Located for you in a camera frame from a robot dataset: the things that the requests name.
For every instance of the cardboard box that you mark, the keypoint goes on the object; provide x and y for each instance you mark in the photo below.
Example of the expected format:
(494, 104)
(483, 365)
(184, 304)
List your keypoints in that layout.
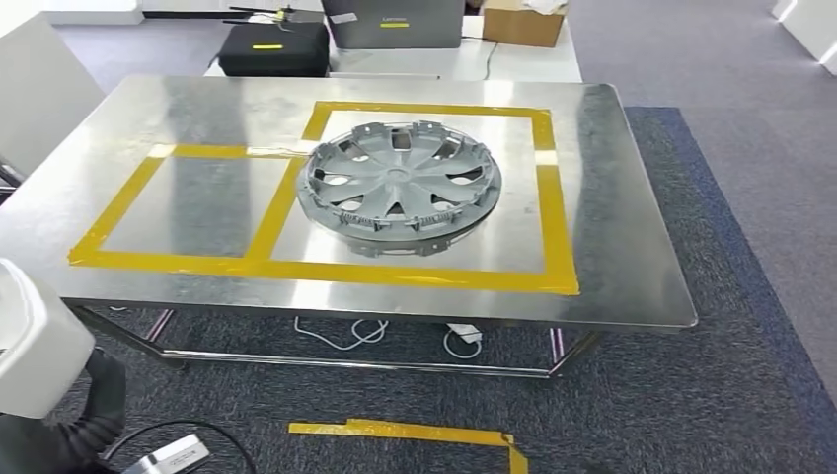
(520, 29)

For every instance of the black carry case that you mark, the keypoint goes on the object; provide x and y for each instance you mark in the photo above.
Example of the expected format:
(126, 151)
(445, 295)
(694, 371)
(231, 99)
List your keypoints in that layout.
(274, 55)

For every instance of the white paper sheet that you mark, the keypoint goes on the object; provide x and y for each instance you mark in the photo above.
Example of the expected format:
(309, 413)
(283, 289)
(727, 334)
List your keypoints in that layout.
(546, 5)

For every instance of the yellow tape on workbench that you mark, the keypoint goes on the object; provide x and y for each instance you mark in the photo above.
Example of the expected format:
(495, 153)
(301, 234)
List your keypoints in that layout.
(392, 275)

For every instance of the grey wheel cover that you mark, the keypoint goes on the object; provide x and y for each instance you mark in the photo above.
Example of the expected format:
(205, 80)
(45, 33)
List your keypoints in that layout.
(399, 176)

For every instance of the grey laptop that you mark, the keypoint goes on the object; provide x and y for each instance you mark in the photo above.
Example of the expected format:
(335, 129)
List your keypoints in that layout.
(405, 26)

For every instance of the yellow floor tape marking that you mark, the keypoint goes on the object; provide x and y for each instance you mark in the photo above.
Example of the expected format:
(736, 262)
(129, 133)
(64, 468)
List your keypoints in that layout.
(405, 432)

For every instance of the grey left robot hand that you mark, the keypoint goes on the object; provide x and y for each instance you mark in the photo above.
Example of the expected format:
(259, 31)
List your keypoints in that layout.
(59, 445)

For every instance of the white plastic part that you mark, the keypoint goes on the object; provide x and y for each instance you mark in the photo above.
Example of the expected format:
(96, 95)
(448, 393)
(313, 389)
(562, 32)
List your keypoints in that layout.
(39, 347)

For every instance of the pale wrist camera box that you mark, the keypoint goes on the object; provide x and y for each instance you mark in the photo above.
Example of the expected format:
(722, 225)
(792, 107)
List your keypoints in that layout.
(170, 455)

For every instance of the white lit platform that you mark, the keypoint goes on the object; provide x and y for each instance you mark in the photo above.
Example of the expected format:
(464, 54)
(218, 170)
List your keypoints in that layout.
(811, 26)

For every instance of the steel workbench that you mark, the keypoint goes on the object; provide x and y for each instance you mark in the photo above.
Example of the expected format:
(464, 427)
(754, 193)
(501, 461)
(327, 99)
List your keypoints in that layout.
(621, 229)

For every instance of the white table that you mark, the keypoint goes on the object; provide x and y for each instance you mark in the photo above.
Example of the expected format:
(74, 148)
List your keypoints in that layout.
(530, 62)

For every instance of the white power strip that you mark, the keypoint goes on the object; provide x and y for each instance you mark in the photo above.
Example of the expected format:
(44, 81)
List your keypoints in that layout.
(465, 332)

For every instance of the white desk with metal legs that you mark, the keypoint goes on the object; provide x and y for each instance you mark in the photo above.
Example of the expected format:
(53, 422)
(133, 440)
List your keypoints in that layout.
(39, 85)

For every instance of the black antenna device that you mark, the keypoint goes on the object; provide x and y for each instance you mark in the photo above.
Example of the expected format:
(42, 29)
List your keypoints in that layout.
(274, 14)

